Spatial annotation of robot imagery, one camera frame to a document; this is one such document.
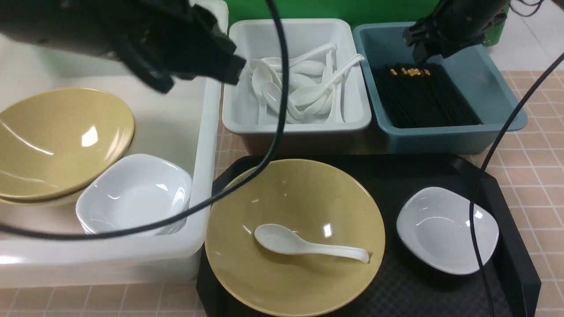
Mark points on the bottom stacked yellow bowl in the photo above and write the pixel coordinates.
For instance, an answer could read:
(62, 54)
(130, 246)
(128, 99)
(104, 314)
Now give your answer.
(53, 201)

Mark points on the stacked white square dishes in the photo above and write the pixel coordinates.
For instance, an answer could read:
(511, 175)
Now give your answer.
(137, 190)

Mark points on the pile of white spoons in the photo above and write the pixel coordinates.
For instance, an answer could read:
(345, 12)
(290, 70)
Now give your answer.
(315, 87)

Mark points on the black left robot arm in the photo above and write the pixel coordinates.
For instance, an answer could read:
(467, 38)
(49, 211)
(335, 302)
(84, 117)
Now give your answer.
(156, 40)

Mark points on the top stacked yellow bowl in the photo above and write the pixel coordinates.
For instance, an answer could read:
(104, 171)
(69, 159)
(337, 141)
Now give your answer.
(67, 110)

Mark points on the blue chopstick tray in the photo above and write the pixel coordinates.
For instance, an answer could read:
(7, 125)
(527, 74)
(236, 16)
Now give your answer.
(471, 70)

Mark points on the stacked yellow bowl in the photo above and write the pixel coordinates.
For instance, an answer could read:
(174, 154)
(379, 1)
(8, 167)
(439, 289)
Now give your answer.
(53, 201)
(67, 110)

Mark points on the black chopsticks bundle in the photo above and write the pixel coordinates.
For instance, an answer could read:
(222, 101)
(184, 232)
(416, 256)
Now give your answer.
(422, 96)

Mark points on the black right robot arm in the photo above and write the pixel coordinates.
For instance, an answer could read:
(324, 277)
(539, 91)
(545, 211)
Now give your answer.
(452, 26)

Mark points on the yellow noodle bowl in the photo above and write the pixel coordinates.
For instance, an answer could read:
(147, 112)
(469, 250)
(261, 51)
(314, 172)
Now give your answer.
(320, 204)

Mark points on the white square side dish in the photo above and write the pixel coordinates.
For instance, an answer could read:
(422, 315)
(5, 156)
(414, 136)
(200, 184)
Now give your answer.
(434, 225)

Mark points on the white ceramic soup spoon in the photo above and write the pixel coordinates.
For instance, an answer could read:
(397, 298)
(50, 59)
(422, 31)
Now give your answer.
(282, 240)

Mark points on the white spoon tray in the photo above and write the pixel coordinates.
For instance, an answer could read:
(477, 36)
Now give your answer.
(257, 39)

